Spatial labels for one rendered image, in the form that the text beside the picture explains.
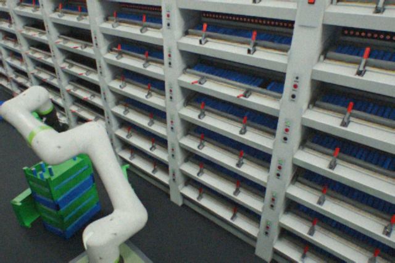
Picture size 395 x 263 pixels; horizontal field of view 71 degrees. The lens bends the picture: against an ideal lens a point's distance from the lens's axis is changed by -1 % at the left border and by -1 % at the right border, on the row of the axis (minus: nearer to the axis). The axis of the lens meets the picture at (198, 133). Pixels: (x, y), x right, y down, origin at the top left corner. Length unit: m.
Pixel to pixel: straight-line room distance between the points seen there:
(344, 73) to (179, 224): 1.34
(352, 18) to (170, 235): 1.49
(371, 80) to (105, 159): 1.05
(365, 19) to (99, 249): 1.24
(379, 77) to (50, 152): 1.21
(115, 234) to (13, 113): 0.72
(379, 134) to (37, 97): 1.50
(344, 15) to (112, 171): 1.05
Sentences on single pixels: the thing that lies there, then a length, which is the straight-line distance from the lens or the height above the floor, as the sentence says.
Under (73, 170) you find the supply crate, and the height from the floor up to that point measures 0.43.
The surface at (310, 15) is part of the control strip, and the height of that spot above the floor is 1.32.
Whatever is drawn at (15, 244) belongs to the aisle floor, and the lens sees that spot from 2.13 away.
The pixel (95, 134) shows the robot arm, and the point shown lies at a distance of 1.26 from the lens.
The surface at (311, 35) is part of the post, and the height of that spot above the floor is 1.25.
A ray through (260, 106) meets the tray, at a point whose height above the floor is 0.92.
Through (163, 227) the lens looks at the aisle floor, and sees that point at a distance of 1.94.
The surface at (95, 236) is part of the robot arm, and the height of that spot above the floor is 0.54.
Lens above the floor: 1.43
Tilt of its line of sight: 30 degrees down
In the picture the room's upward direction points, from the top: 1 degrees clockwise
